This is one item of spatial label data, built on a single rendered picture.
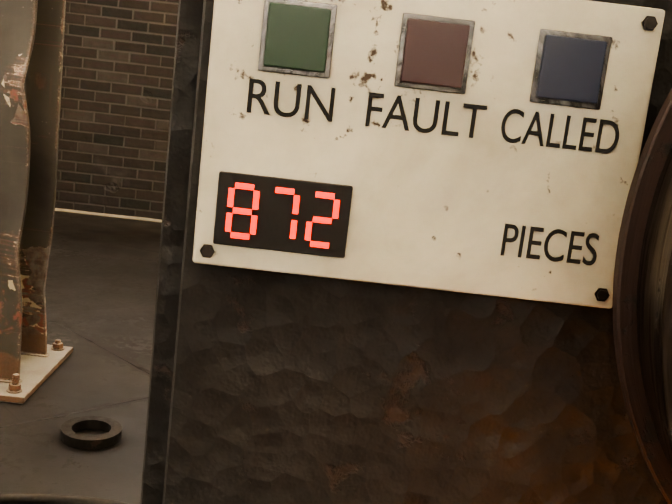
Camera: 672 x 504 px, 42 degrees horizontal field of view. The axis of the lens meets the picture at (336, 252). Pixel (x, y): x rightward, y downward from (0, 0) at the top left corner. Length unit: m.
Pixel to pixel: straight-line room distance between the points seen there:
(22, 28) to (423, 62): 2.63
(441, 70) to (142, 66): 6.14
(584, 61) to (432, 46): 0.09
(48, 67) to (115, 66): 3.31
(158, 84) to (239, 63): 6.09
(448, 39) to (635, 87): 0.11
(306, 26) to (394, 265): 0.15
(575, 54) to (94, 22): 6.26
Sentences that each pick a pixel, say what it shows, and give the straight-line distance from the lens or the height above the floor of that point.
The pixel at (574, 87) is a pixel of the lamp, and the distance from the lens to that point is 0.54.
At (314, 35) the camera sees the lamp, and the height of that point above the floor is 1.20.
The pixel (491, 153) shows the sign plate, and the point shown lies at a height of 1.15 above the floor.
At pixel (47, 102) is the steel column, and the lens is 3.39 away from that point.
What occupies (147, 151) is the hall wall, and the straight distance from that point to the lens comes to 6.66.
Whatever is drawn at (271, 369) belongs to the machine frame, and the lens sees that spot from 0.58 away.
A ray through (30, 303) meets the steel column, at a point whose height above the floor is 0.23.
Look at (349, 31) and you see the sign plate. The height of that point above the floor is 1.21.
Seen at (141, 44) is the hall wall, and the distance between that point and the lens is 6.64.
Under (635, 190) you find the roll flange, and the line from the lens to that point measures 0.49.
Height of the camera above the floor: 1.18
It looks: 11 degrees down
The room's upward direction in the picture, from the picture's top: 7 degrees clockwise
